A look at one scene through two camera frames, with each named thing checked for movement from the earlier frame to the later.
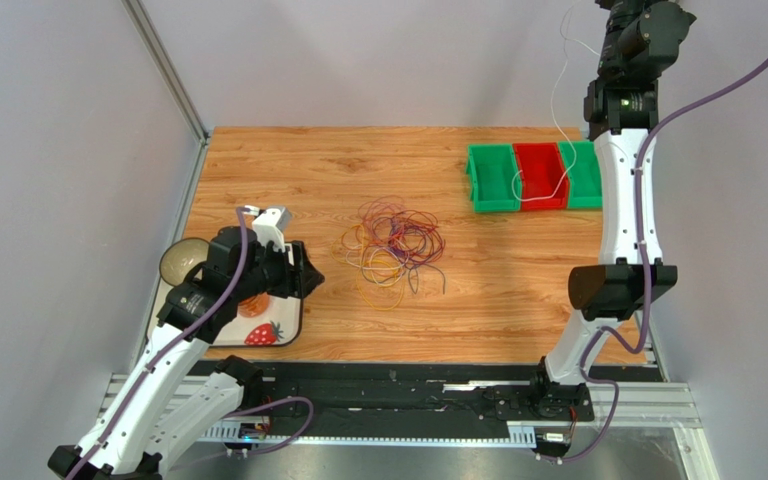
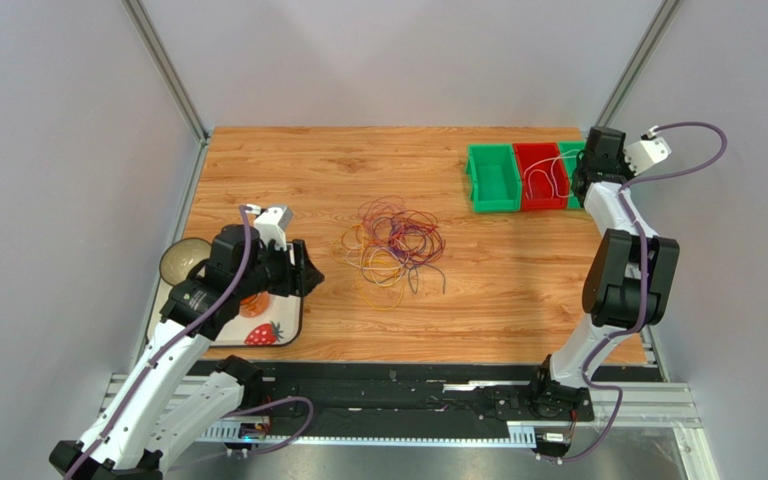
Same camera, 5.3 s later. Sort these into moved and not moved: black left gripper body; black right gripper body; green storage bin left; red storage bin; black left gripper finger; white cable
Moved: black right gripper body; white cable
Not moved: red storage bin; green storage bin left; black left gripper body; black left gripper finger
